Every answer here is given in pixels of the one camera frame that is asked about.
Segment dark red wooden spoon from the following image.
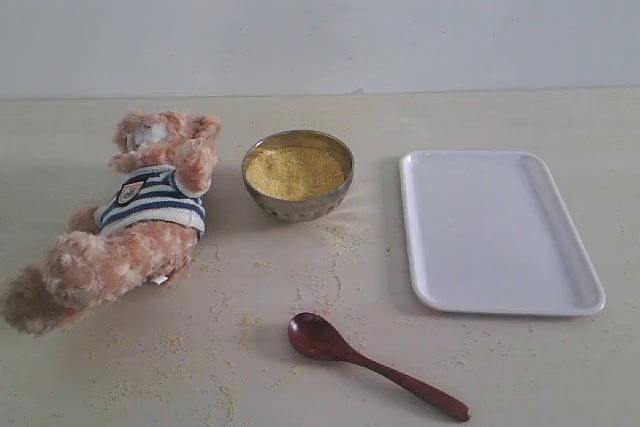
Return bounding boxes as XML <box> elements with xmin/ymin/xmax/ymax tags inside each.
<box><xmin>288</xmin><ymin>312</ymin><xmax>471</xmax><ymax>422</ymax></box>

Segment brown teddy bear striped sweater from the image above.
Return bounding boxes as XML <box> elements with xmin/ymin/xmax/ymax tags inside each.
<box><xmin>1</xmin><ymin>111</ymin><xmax>221</xmax><ymax>335</ymax></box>

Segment yellow millet grains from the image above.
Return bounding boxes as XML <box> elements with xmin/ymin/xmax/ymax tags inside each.
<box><xmin>246</xmin><ymin>147</ymin><xmax>346</xmax><ymax>201</ymax></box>

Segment metal bowl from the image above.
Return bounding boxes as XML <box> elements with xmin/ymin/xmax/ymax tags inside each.
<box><xmin>241</xmin><ymin>129</ymin><xmax>355</xmax><ymax>222</ymax></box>

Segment white plastic tray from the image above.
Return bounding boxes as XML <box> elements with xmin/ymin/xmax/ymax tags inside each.
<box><xmin>399</xmin><ymin>150</ymin><xmax>606</xmax><ymax>317</ymax></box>

